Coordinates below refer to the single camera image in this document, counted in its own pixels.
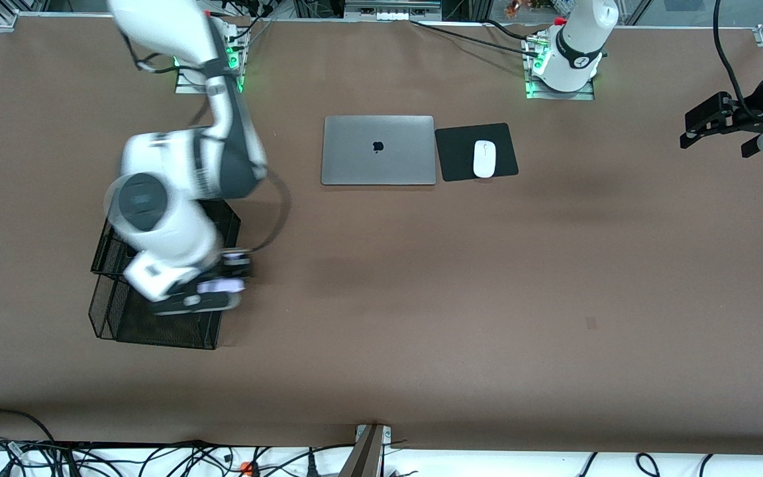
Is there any lavender white phone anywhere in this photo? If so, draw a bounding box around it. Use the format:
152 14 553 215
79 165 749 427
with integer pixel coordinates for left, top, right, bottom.
196 278 246 295

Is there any silver closed laptop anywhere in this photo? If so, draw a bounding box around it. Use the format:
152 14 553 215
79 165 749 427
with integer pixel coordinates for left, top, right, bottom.
321 115 437 187

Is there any white computer mouse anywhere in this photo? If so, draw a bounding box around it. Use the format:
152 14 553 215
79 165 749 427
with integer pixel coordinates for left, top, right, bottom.
473 139 497 179

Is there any black mouse pad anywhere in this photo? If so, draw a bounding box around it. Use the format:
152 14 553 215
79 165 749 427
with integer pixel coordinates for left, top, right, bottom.
434 123 520 183

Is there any white power strip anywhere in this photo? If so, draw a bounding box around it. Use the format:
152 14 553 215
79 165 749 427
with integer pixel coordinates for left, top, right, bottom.
344 0 443 22

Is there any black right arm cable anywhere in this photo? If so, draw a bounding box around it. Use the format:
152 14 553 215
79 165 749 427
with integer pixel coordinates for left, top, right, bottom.
120 30 291 254

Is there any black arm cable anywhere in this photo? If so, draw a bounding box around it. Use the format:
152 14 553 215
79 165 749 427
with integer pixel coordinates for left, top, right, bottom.
713 0 753 113
120 30 291 254

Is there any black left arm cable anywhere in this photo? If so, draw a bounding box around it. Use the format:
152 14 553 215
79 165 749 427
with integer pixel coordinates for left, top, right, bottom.
713 0 753 113

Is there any black two-tier wire mesh tray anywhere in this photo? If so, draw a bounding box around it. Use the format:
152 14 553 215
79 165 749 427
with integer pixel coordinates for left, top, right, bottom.
88 188 242 350

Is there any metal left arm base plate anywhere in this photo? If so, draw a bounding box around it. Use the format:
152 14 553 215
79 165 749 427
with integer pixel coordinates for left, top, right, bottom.
525 74 596 101

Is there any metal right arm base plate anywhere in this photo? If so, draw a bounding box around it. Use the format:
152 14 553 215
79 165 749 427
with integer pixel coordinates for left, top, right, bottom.
175 66 246 95

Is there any black table cable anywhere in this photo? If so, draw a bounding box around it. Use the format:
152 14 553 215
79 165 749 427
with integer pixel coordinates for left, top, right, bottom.
409 20 533 54
481 19 529 40

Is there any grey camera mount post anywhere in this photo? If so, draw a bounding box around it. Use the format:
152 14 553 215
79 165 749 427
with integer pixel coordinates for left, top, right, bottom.
340 424 392 477

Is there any black looped floor cable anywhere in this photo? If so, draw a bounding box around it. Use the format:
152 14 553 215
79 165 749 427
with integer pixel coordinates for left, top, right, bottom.
0 409 58 458

